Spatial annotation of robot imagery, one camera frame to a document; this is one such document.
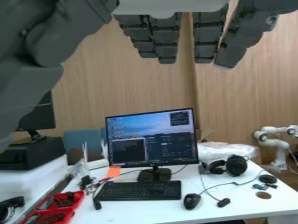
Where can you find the orange sticky note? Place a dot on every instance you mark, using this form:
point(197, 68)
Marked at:
point(114, 171)

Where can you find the white desk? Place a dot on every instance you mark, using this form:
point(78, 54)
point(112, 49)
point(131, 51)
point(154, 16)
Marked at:
point(240, 213)

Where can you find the black keyboard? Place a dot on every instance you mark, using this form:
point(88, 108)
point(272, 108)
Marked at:
point(140, 190)

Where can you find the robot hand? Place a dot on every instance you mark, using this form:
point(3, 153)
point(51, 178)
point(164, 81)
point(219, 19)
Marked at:
point(31, 50)

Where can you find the black computer mouse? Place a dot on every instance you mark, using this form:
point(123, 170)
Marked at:
point(192, 201)

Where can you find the computer monitor with lit screen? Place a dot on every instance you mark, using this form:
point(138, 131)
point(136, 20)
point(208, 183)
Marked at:
point(151, 136)

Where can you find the small white jointed device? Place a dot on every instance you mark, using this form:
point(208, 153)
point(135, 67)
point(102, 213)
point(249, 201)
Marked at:
point(277, 141)

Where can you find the black box device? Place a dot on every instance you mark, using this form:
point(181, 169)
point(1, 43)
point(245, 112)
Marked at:
point(31, 153)

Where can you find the red tray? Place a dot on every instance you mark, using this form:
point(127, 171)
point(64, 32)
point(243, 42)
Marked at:
point(47, 216)
point(62, 200)

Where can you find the white foam block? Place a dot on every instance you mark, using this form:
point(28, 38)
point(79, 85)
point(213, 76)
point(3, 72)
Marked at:
point(27, 180)

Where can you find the small black clip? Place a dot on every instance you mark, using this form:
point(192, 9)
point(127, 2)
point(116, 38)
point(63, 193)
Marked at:
point(98, 204)

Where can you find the round brown disc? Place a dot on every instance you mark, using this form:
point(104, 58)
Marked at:
point(264, 195)

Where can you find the black headphones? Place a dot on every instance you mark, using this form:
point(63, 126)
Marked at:
point(235, 165)

